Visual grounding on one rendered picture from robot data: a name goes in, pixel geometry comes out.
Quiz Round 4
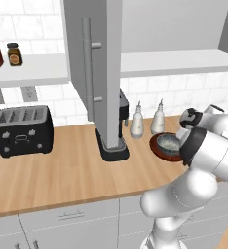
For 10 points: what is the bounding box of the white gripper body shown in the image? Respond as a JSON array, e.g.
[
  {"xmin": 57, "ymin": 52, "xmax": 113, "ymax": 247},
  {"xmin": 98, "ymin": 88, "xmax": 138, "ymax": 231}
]
[{"xmin": 176, "ymin": 126, "xmax": 194, "ymax": 147}]

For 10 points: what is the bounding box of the small grey-blue bowl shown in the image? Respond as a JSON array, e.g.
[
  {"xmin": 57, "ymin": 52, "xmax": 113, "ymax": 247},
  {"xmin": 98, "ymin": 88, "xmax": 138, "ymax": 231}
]
[{"xmin": 156, "ymin": 133, "xmax": 183, "ymax": 157}]

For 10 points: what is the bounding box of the large brown bowl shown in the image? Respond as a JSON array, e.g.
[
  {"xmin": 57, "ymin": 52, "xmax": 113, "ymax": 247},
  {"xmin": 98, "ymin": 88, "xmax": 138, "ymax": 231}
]
[{"xmin": 148, "ymin": 131, "xmax": 186, "ymax": 163}]

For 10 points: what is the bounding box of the grey open cabinet door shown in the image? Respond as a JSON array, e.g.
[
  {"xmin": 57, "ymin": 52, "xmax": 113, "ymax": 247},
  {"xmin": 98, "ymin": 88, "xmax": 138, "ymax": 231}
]
[{"xmin": 62, "ymin": 0, "xmax": 124, "ymax": 151}]

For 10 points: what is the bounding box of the grey base cabinet door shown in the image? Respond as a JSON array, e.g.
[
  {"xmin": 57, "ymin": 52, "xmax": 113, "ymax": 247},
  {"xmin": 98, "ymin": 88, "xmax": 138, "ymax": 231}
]
[
  {"xmin": 0, "ymin": 231, "xmax": 31, "ymax": 249},
  {"xmin": 22, "ymin": 215, "xmax": 121, "ymax": 249}
]

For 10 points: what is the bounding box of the white bottle with spout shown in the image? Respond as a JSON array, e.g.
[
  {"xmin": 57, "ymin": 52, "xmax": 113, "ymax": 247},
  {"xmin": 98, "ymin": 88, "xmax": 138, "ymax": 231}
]
[
  {"xmin": 129, "ymin": 100, "xmax": 146, "ymax": 140},
  {"xmin": 150, "ymin": 98, "xmax": 167, "ymax": 136}
]

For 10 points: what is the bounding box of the black coffee machine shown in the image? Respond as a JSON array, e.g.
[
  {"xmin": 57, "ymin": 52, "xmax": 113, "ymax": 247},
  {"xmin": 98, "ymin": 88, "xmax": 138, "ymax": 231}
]
[{"xmin": 95, "ymin": 88, "xmax": 131, "ymax": 162}]

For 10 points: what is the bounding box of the wide grey drawer front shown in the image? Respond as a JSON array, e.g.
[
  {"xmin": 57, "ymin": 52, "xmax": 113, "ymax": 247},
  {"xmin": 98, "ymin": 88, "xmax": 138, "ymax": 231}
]
[{"xmin": 18, "ymin": 197, "xmax": 121, "ymax": 233}]

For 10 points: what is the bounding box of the black four-slot toaster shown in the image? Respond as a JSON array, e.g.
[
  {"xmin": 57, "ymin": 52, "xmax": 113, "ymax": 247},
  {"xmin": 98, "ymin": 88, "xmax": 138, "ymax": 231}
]
[{"xmin": 0, "ymin": 104, "xmax": 55, "ymax": 160}]

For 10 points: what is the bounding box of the amber jar with black lid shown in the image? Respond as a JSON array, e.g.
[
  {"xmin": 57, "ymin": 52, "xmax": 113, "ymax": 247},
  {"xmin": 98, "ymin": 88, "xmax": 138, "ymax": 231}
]
[{"xmin": 6, "ymin": 42, "xmax": 24, "ymax": 67}]

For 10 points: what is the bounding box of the narrow grey drawer front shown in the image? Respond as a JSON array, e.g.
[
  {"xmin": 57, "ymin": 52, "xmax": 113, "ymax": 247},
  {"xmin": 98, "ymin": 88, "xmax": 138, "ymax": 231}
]
[{"xmin": 0, "ymin": 214, "xmax": 23, "ymax": 240}]

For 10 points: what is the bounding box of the open white wall cabinet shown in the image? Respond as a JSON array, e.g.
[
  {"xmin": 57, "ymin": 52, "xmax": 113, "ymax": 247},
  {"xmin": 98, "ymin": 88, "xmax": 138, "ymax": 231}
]
[{"xmin": 120, "ymin": 0, "xmax": 228, "ymax": 79}]

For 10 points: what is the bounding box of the grey bar door handle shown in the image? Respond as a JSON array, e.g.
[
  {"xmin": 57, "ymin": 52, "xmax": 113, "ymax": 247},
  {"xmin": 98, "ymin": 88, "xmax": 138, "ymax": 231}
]
[{"xmin": 81, "ymin": 17, "xmax": 103, "ymax": 123}]

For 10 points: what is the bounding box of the grey drawer handle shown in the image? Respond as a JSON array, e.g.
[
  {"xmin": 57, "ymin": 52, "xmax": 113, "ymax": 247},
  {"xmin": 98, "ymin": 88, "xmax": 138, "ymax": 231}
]
[{"xmin": 57, "ymin": 210, "xmax": 86, "ymax": 222}]

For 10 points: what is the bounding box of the white wall shelf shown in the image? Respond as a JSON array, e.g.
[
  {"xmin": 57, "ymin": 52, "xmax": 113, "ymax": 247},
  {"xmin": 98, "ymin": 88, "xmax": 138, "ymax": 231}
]
[{"xmin": 0, "ymin": 53, "xmax": 71, "ymax": 89}]

